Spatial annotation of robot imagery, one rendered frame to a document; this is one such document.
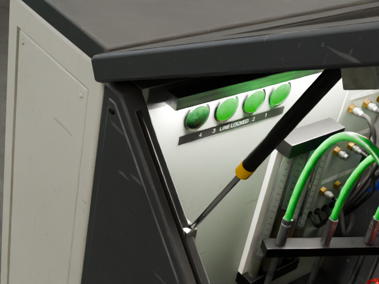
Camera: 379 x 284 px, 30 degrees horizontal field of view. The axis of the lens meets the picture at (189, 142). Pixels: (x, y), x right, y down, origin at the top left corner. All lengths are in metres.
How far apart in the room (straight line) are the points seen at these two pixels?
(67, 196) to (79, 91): 0.20
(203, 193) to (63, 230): 0.24
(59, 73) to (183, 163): 0.24
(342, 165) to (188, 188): 0.43
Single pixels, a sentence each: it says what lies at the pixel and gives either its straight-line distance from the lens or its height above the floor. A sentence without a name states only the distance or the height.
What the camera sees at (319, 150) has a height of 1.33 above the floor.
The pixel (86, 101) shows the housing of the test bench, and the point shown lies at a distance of 1.03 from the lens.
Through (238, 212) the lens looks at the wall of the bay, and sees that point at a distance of 1.31.
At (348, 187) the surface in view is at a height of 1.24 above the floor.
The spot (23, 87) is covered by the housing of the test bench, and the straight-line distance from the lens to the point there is 1.20.
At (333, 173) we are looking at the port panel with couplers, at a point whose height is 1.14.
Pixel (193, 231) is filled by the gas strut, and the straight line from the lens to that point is 0.95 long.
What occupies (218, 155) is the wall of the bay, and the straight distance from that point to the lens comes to 1.16.
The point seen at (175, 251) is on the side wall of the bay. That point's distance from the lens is 0.94.
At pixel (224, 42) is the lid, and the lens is 0.74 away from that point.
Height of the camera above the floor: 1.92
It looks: 33 degrees down
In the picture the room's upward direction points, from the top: 12 degrees clockwise
